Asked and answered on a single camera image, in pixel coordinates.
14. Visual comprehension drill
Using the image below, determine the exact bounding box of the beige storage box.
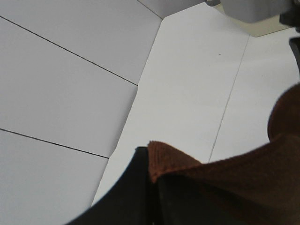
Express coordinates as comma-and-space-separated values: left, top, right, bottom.
213, 3, 291, 38

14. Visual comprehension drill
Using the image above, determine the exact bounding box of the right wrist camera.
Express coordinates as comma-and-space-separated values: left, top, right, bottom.
205, 0, 293, 23

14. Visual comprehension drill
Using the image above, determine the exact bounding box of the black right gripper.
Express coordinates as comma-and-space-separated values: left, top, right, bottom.
280, 0, 300, 63

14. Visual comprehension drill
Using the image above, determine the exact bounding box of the brown towel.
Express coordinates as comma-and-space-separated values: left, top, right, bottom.
148, 84, 300, 225

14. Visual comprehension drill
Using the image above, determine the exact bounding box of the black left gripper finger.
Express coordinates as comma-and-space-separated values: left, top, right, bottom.
69, 147, 162, 225

